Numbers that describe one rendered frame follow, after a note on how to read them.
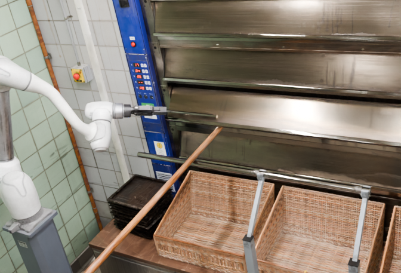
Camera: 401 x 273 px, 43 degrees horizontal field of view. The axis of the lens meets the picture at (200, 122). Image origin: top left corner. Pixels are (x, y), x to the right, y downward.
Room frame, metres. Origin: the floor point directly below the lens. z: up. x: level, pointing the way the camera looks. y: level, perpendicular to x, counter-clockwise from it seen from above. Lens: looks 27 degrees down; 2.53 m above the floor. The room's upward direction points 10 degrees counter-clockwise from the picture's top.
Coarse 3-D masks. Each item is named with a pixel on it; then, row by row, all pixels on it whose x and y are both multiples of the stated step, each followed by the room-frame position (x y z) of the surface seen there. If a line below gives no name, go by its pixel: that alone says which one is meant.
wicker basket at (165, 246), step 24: (192, 192) 2.61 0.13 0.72; (216, 192) 2.52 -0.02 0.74; (240, 192) 2.44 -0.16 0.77; (264, 192) 2.37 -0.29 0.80; (168, 216) 2.39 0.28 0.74; (192, 216) 2.54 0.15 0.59; (216, 216) 2.49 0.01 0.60; (240, 216) 2.41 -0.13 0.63; (264, 216) 2.21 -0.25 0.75; (168, 240) 2.20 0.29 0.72; (192, 240) 2.32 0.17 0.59; (216, 240) 2.28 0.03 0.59; (240, 240) 2.25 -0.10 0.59; (192, 264) 2.13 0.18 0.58; (216, 264) 2.05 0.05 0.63; (240, 264) 1.98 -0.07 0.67
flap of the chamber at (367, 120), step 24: (192, 96) 2.63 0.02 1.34; (216, 96) 2.56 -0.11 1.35; (240, 96) 2.48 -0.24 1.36; (264, 96) 2.41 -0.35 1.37; (288, 96) 2.35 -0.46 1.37; (216, 120) 2.47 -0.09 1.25; (240, 120) 2.40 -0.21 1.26; (264, 120) 2.33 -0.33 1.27; (288, 120) 2.27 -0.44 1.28; (312, 120) 2.21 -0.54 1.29; (336, 120) 2.15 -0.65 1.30; (360, 120) 2.09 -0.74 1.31; (384, 120) 2.04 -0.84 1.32
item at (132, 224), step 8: (216, 128) 2.45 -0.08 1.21; (208, 136) 2.39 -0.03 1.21; (208, 144) 2.33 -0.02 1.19; (200, 152) 2.26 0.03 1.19; (192, 160) 2.19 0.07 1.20; (184, 168) 2.13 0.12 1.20; (176, 176) 2.07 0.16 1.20; (168, 184) 2.01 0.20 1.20; (160, 192) 1.95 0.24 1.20; (152, 200) 1.90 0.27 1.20; (144, 208) 1.85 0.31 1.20; (136, 216) 1.81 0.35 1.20; (128, 224) 1.76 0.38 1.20; (136, 224) 1.77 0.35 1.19; (120, 232) 1.72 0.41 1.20; (128, 232) 1.73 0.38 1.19; (120, 240) 1.68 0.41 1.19; (112, 248) 1.64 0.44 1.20; (104, 256) 1.60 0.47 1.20; (96, 264) 1.56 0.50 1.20; (88, 272) 1.52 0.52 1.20
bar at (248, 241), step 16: (160, 160) 2.32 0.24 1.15; (176, 160) 2.27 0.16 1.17; (272, 176) 1.97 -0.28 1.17; (288, 176) 1.94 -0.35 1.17; (256, 192) 1.97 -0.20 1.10; (368, 192) 1.73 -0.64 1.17; (256, 208) 1.92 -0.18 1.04; (256, 256) 1.84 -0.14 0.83; (256, 272) 1.82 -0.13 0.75; (352, 272) 1.56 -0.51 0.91
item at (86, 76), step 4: (76, 64) 3.05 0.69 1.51; (84, 64) 3.02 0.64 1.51; (88, 64) 3.01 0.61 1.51; (72, 68) 2.99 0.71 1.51; (76, 68) 2.97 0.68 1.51; (80, 68) 2.96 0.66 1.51; (84, 68) 2.97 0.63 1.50; (88, 68) 2.99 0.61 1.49; (72, 72) 2.99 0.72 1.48; (76, 72) 2.98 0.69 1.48; (84, 72) 2.96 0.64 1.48; (88, 72) 2.99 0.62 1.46; (80, 76) 2.96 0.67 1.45; (84, 76) 2.95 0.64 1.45; (88, 76) 2.98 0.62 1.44; (76, 80) 2.99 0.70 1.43; (80, 80) 2.97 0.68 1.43; (84, 80) 2.95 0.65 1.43; (88, 80) 2.97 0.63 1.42
